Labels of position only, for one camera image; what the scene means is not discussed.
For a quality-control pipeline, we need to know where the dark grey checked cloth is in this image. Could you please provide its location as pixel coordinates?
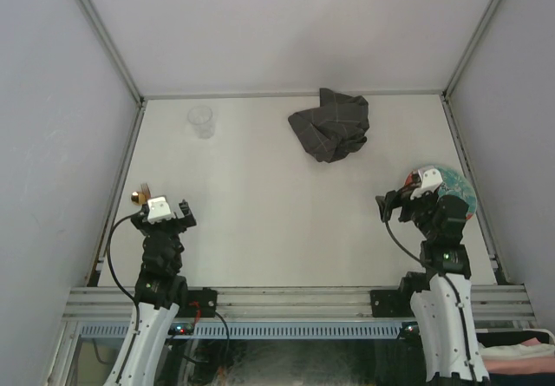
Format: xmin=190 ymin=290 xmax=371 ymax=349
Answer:
xmin=288 ymin=88 xmax=369 ymax=163

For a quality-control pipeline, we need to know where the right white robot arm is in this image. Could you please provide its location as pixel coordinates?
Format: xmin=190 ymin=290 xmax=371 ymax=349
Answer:
xmin=375 ymin=186 xmax=490 ymax=385

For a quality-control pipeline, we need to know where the clear drinking glass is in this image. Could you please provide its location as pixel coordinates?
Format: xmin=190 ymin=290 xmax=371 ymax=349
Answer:
xmin=187 ymin=105 xmax=215 ymax=140

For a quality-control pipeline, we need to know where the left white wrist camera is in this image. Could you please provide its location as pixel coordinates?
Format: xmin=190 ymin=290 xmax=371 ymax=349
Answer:
xmin=147 ymin=196 xmax=173 ymax=224

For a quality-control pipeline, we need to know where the blue slotted cable duct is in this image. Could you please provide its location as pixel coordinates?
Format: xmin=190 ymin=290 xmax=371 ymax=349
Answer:
xmin=80 ymin=320 xmax=402 ymax=340

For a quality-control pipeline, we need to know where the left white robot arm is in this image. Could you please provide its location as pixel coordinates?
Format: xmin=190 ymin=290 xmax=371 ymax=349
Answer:
xmin=105 ymin=196 xmax=197 ymax=385

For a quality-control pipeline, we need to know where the gold fork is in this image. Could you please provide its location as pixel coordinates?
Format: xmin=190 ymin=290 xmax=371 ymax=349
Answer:
xmin=140 ymin=183 xmax=152 ymax=200

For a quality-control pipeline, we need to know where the red and teal plate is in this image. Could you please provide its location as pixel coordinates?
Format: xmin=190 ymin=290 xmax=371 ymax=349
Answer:
xmin=435 ymin=166 xmax=478 ymax=220

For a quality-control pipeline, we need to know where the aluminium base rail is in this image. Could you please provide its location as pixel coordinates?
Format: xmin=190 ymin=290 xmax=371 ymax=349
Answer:
xmin=62 ymin=285 xmax=535 ymax=322

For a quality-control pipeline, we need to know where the white laundry basket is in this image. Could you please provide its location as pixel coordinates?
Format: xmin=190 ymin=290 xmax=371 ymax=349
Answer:
xmin=477 ymin=329 xmax=554 ymax=385

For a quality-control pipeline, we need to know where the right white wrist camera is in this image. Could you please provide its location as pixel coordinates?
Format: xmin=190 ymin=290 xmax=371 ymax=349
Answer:
xmin=410 ymin=166 xmax=443 ymax=200

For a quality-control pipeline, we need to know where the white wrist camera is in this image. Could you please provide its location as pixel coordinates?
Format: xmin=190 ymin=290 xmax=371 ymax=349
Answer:
xmin=147 ymin=196 xmax=173 ymax=224
xmin=410 ymin=166 xmax=443 ymax=200

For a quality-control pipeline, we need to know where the gold spoon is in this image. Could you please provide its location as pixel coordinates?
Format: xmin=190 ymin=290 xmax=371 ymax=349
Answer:
xmin=130 ymin=192 xmax=147 ymax=206

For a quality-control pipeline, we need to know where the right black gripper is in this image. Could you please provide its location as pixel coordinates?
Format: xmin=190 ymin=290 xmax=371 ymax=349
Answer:
xmin=375 ymin=183 xmax=437 ymax=239

